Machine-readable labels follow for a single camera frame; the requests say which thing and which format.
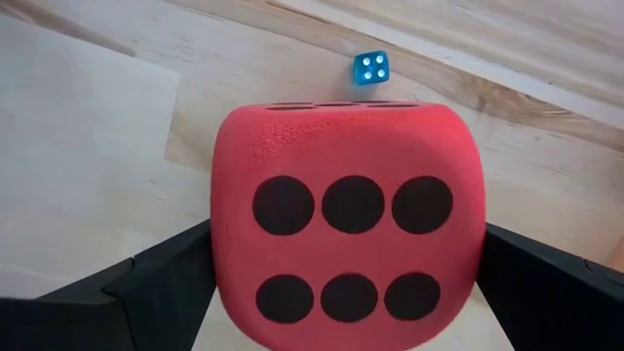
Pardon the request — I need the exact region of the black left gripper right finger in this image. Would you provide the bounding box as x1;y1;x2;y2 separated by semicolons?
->
475;222;624;351

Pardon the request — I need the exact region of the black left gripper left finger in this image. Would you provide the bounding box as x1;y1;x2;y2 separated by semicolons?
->
0;218;217;351

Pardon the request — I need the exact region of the large red foam die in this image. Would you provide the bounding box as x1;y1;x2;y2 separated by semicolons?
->
210;100;488;351

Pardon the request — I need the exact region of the small teal die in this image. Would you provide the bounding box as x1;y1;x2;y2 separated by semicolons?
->
352;49;391;87

